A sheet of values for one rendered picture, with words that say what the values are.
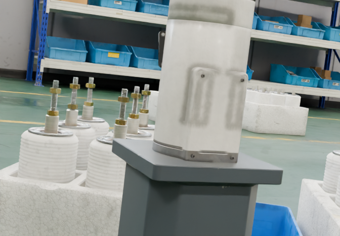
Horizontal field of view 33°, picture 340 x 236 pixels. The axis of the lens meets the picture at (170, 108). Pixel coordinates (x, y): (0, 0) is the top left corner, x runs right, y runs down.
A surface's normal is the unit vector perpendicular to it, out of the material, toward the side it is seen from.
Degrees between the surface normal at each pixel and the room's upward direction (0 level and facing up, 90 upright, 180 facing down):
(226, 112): 90
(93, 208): 90
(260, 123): 90
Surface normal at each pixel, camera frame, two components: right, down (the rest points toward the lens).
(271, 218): -0.09, 0.04
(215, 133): 0.38, 0.13
